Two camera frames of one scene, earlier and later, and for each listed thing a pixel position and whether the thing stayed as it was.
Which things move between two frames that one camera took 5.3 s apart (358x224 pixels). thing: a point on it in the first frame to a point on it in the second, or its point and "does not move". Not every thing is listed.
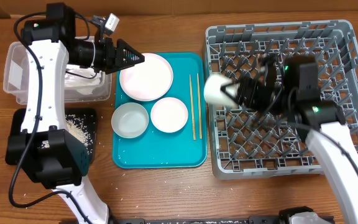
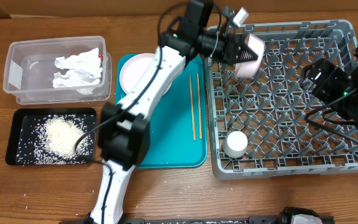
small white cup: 214,94 to 235,145
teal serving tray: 155,149 does not move
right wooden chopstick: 199,115 does not move
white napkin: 84,80 does not move
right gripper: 249,83 to 329,72
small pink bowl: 169,114 to 248,69
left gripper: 120,60 to 230,45
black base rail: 252,219 does not move
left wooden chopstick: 194,130 does not move
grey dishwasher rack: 245,143 does not move
